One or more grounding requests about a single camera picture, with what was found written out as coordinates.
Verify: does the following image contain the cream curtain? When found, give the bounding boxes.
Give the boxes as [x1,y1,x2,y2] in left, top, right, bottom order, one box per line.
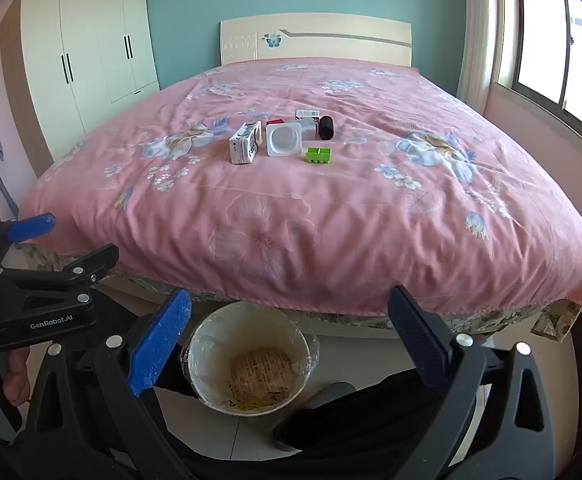
[458,0,503,117]

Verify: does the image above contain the cream headboard with butterfly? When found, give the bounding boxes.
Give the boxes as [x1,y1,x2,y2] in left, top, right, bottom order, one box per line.
[219,13,414,67]

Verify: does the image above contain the white square plastic cup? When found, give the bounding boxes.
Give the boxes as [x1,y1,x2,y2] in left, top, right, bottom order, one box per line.
[265,121,304,158]

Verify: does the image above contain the window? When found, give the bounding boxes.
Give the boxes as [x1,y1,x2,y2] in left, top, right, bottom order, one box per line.
[491,0,582,166]

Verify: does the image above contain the pink floral bedspread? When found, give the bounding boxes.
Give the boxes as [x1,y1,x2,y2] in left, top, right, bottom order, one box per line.
[18,56,582,318]

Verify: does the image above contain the paper bucket bin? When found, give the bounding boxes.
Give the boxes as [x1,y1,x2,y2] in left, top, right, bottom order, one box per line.
[180,301,322,417]

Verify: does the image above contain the white carton box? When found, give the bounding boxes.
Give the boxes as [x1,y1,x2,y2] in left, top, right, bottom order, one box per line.
[229,121,263,166]

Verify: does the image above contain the white wardrobe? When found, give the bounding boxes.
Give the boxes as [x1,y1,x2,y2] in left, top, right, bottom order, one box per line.
[0,0,161,178]

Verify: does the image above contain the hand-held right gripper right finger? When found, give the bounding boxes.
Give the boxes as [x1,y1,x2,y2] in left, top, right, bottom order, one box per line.
[387,285,565,480]

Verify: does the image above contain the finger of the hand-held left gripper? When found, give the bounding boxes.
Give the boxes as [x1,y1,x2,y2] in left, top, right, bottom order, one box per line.
[0,212,56,275]
[0,243,120,312]

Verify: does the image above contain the person's left hand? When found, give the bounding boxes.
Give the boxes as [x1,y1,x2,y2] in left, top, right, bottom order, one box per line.
[0,349,32,407]

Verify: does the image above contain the floral bed skirt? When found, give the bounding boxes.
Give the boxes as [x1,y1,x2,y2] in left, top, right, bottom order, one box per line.
[21,250,582,342]

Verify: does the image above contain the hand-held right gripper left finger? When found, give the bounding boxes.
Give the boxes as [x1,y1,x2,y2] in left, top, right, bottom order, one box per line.
[23,287,197,480]

